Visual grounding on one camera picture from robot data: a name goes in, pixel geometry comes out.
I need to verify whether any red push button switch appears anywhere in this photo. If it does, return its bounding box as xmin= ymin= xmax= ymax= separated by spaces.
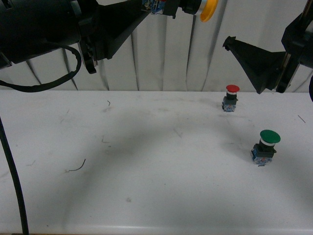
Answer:
xmin=222 ymin=84 xmax=240 ymax=112

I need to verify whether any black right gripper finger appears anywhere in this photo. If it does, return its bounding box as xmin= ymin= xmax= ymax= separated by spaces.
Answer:
xmin=223 ymin=36 xmax=286 ymax=94

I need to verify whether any yellow push button switch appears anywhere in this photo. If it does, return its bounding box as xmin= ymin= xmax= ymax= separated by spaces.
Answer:
xmin=141 ymin=0 xmax=219 ymax=23

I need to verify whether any green push button switch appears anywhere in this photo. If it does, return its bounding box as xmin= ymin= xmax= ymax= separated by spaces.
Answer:
xmin=251 ymin=129 xmax=281 ymax=166

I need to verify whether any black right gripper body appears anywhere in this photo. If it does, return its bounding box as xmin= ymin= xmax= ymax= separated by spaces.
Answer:
xmin=276 ymin=10 xmax=313 ymax=93

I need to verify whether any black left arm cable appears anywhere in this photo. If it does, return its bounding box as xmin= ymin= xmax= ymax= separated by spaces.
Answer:
xmin=0 ymin=46 xmax=82 ymax=235

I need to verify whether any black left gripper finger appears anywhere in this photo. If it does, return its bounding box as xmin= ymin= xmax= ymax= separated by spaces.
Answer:
xmin=96 ymin=0 xmax=150 ymax=60

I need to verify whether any white pleated curtain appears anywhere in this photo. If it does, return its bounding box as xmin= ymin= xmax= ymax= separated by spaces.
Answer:
xmin=0 ymin=0 xmax=313 ymax=93

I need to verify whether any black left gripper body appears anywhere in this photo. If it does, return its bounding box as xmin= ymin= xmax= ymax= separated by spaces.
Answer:
xmin=78 ymin=14 xmax=107 ymax=73

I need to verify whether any curved black wire scrap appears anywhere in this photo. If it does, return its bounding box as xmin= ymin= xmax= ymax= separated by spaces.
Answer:
xmin=65 ymin=159 xmax=86 ymax=173

